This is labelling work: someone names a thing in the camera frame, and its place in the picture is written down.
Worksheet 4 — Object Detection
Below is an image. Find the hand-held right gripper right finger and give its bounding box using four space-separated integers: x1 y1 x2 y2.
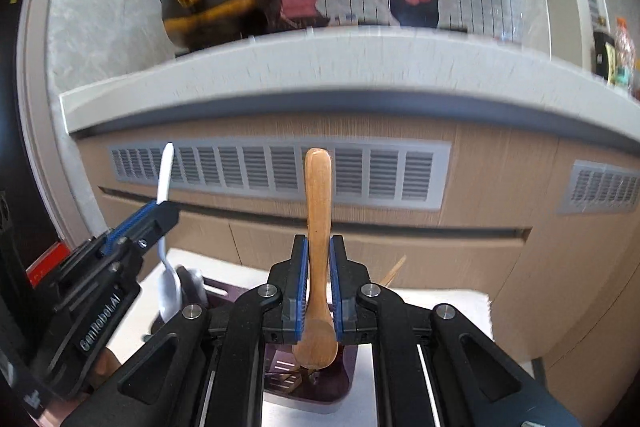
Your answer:
329 234 583 427

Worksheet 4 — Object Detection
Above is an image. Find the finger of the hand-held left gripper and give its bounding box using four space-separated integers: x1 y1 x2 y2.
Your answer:
120 205 180 254
97 201 159 257

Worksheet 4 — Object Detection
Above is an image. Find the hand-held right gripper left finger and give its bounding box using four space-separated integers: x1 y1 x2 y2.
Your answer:
60 234 308 427

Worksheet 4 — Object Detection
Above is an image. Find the wooden chopstick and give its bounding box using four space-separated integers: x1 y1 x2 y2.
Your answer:
377 256 407 288

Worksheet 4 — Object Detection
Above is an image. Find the white plastic spoon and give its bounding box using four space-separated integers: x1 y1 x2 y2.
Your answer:
156 143 183 324

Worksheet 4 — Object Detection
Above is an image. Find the purple plastic utensil holder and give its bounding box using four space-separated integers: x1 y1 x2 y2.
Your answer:
147 276 362 408

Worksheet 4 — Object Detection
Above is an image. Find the wooden spoon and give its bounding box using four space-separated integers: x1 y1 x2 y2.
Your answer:
292 148 340 370

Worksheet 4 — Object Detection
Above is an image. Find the person's left hand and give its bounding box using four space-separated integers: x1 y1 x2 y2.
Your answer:
92 348 122 380

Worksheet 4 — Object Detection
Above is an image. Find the red object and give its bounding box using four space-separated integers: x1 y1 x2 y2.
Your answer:
25 241 71 289

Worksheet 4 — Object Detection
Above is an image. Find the white towel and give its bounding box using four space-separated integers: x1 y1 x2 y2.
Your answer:
135 247 493 427

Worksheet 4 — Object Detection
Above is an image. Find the long grey vent grille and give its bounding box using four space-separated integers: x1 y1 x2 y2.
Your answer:
107 138 452 211

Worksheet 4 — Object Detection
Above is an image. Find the wooden cabinet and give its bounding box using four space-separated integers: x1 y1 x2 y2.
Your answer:
75 107 640 388

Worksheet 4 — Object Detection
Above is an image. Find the black cooking pot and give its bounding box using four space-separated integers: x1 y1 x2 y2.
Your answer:
159 0 285 54

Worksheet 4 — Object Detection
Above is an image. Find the short grey vent grille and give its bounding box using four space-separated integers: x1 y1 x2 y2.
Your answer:
556 160 640 216

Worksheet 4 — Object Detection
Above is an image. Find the orange capped bottle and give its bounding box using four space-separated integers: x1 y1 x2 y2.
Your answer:
612 17 639 88

